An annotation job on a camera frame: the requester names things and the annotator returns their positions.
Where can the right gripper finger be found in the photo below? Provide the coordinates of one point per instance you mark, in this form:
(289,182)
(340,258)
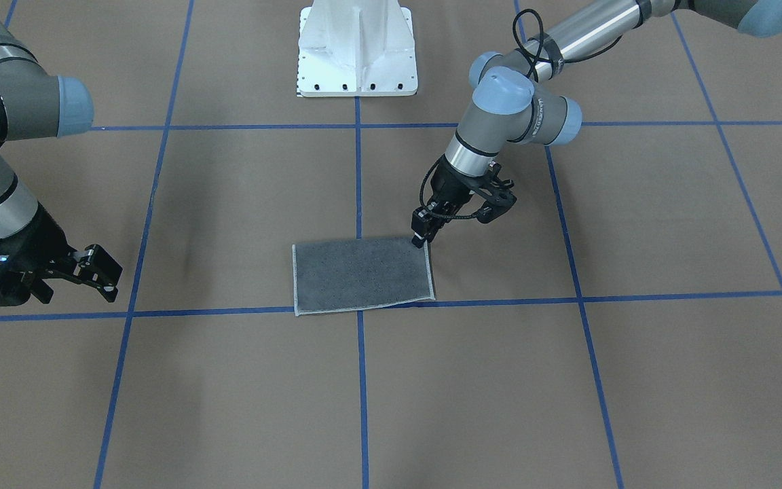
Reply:
(104,284)
(94,267)

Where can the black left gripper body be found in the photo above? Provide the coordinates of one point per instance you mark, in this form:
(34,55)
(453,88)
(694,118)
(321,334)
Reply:
(447,183)

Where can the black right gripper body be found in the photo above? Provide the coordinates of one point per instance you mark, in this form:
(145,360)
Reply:
(43,239)

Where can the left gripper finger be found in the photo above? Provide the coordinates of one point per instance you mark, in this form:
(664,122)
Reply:
(420,239)
(422,220)

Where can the pink and grey towel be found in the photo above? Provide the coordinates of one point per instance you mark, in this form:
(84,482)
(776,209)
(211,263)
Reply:
(360,274)

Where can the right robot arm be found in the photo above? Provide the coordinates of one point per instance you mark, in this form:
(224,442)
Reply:
(33,105)

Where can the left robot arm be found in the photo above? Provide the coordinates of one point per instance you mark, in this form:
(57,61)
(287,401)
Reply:
(511,105)

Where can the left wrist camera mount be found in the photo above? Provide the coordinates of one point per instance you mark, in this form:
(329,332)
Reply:
(497,194)

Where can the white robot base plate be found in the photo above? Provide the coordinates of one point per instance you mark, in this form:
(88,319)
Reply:
(356,49)

